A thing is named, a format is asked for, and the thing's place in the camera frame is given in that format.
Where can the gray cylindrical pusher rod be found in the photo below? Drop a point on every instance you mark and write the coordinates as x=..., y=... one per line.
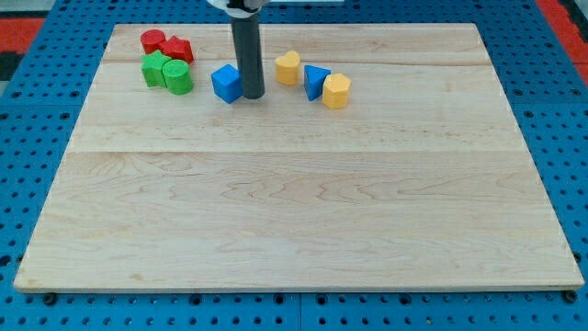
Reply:
x=247, y=45

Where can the blue cube block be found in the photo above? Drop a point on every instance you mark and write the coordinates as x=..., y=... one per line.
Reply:
x=227, y=83

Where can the green cylinder block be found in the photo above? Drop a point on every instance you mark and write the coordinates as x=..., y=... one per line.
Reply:
x=177, y=77

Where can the yellow hexagon block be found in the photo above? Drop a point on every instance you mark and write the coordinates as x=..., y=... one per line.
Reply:
x=336, y=91

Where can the light wooden board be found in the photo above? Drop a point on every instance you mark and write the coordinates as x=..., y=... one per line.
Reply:
x=423, y=182

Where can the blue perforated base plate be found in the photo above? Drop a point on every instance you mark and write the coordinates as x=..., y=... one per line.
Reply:
x=542, y=81

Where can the red cylinder block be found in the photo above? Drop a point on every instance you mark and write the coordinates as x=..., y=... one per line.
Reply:
x=151, y=40

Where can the green star block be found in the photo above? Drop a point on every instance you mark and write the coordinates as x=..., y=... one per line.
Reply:
x=152, y=68

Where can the blue triangle block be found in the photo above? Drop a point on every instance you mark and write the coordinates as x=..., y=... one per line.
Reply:
x=314, y=78

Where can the yellow heart block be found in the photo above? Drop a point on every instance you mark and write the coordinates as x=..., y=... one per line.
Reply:
x=288, y=68

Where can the red star block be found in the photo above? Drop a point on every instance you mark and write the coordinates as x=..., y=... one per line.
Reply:
x=177, y=48

